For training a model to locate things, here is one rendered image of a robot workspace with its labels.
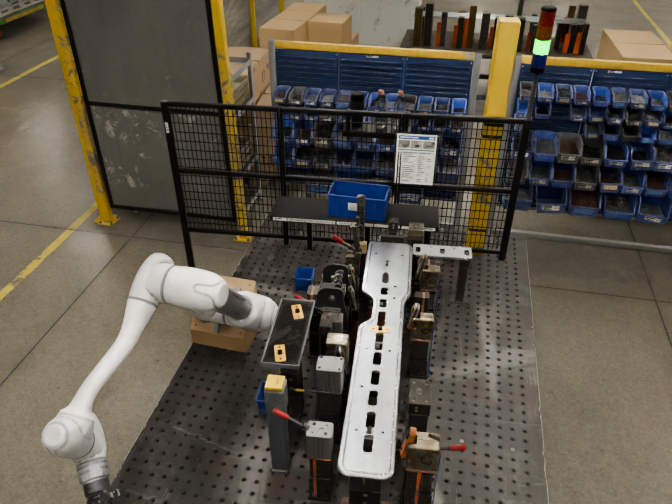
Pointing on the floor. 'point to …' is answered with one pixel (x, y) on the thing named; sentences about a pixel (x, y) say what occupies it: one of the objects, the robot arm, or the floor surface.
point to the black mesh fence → (328, 167)
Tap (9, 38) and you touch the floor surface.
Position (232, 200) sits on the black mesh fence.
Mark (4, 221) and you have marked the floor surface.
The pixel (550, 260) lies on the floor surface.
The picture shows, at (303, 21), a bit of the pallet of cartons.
